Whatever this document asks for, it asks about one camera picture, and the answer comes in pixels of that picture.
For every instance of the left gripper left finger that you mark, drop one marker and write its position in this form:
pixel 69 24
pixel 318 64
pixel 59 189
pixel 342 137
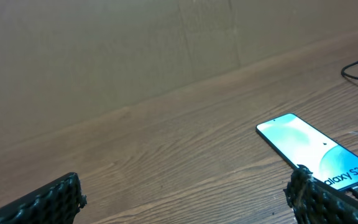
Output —
pixel 56 202

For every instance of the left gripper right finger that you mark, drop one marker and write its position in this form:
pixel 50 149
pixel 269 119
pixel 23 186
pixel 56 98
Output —
pixel 313 201

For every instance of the Samsung Galaxy smartphone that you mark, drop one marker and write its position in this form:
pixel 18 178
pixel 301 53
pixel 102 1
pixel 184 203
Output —
pixel 299 143

